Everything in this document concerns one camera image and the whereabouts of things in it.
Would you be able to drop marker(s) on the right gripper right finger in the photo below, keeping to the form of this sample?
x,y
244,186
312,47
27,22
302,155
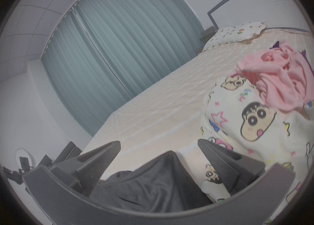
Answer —
x,y
228,175

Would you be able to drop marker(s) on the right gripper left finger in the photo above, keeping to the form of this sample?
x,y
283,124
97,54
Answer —
x,y
90,177

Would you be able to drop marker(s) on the black T-shirt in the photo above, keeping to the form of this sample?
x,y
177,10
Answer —
x,y
152,187

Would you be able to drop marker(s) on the bed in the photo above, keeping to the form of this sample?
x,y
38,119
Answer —
x,y
159,111

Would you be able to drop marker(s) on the black chest of drawers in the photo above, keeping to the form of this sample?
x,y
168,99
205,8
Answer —
x,y
67,152

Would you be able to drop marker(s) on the white printed pyjama top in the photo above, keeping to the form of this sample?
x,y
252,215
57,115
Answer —
x,y
245,101

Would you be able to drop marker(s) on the blue-green curtain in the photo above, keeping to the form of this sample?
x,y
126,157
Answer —
x,y
81,84
142,34

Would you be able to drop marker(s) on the pink garment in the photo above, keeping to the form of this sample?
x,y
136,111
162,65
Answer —
x,y
282,84

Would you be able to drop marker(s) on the purple garment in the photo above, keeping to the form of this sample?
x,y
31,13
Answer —
x,y
276,45

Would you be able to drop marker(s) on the white printed pillow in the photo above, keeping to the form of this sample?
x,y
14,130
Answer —
x,y
233,34

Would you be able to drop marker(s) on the grey bedside table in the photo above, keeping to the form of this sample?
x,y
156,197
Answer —
x,y
207,34

